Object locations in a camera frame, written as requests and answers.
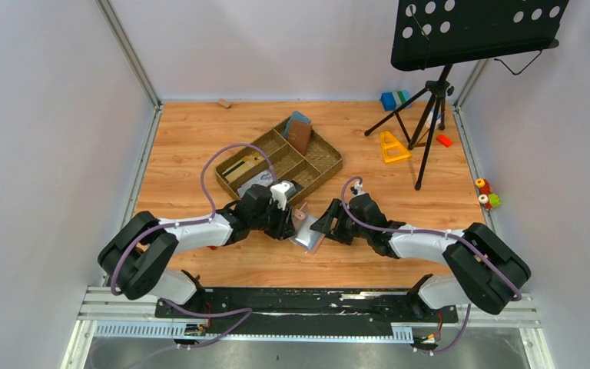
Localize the blue green block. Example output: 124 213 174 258
380 90 410 111

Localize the green red toy piece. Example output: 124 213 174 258
478 193 502 211

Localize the pink card holder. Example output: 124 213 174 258
288 202 325 254

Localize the woven olive divided tray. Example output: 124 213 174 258
215 120 343 205

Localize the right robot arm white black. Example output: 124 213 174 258
310 193 532 321

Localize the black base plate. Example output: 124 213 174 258
184 288 459 336

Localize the orange red toy piece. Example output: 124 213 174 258
475 178 492 195

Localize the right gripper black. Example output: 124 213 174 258
310 200 370 246

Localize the aluminium frame rail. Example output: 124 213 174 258
78 287 541 343

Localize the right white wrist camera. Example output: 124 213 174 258
350 181 365 197

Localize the blue card wallet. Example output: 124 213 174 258
282 111 312 139

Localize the yellow triangular toy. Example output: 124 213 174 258
379 131 412 165

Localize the black music stand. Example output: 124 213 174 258
385 0 568 190

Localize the black card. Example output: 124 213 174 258
287 181 303 198

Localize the small red block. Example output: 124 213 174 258
436 135 453 148

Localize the white patterned card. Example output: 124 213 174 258
237 170 273 198

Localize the brown leather wallet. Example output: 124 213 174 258
287 120 313 155

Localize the gold card in tray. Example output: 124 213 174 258
222 154 264 183

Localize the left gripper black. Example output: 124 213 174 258
250 198 299 241

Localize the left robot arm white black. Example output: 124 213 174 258
97 181 297 317

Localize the small cardboard piece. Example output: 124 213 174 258
217 98 232 109

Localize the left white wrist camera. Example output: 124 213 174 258
270 181 295 211

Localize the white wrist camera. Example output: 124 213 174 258
350 181 365 197
270 181 295 211

